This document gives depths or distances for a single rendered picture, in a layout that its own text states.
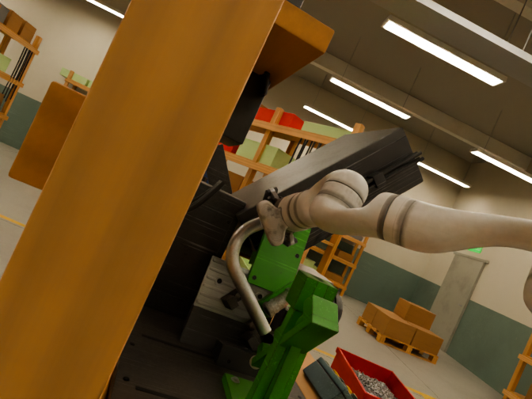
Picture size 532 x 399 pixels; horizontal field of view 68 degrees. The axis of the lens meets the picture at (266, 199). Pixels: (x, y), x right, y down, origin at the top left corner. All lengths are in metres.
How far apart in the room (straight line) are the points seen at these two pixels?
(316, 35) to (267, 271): 0.56
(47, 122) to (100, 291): 0.16
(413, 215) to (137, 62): 0.40
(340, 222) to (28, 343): 0.43
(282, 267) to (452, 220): 0.52
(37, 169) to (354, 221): 0.40
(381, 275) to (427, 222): 10.47
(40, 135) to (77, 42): 10.74
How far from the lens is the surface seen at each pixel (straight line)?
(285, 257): 0.98
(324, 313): 0.69
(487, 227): 0.55
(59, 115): 0.38
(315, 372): 1.07
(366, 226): 0.58
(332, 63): 8.54
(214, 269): 0.94
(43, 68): 11.21
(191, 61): 0.28
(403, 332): 7.21
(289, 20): 0.63
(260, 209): 0.74
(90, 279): 0.29
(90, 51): 10.96
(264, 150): 4.34
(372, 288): 11.00
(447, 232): 0.55
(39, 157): 0.39
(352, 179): 0.62
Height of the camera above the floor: 1.25
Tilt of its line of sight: 1 degrees up
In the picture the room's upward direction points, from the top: 25 degrees clockwise
